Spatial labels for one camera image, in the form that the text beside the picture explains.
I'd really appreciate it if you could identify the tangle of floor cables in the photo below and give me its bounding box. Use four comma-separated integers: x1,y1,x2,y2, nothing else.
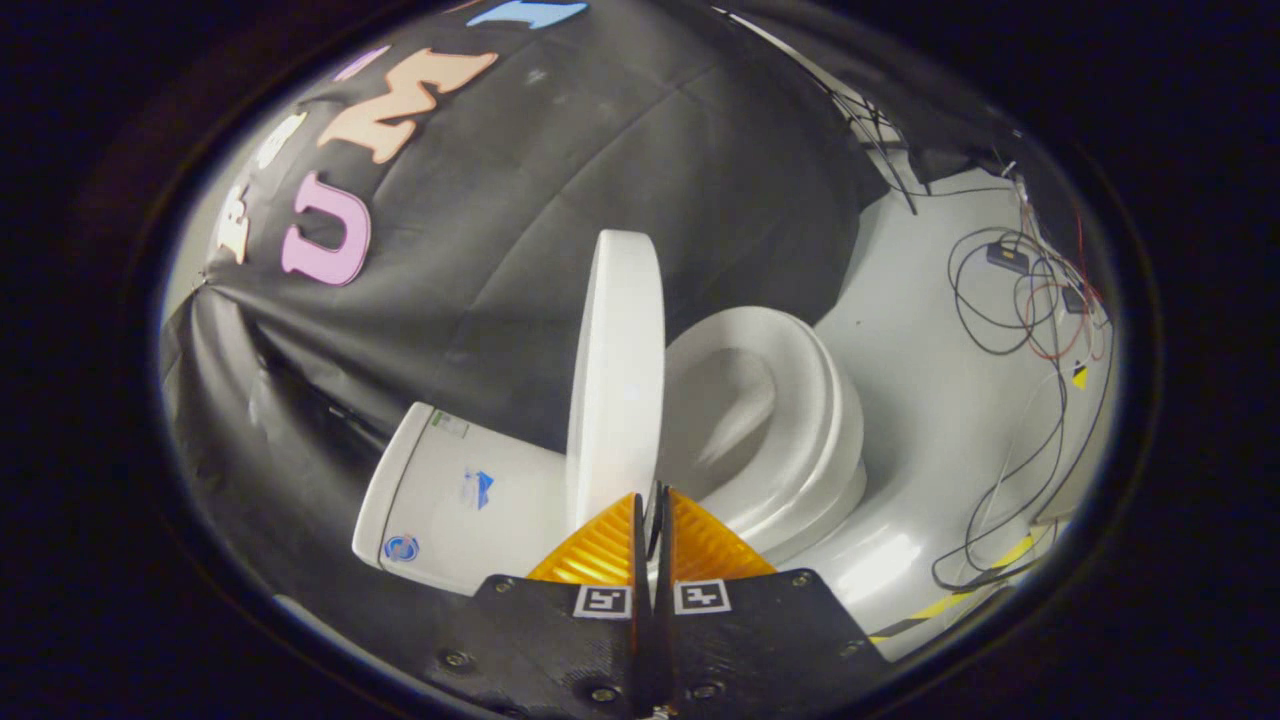
930,165,1116,593

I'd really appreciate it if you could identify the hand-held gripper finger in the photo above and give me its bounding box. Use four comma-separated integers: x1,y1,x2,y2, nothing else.
648,485,896,716
430,492,651,719

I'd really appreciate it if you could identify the black backdrop cloth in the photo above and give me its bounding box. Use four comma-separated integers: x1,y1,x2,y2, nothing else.
160,0,1011,641

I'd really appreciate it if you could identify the black light stand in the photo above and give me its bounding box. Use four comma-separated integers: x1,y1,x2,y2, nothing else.
720,8,923,216

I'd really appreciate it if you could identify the white toilet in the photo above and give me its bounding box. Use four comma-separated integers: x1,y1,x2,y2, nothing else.
352,305,869,598

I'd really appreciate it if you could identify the white toilet lid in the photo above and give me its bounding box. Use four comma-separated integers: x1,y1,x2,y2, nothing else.
566,230,666,531

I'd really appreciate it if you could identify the yellow and black floor tape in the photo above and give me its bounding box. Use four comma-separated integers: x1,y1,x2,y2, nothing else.
868,530,1043,643

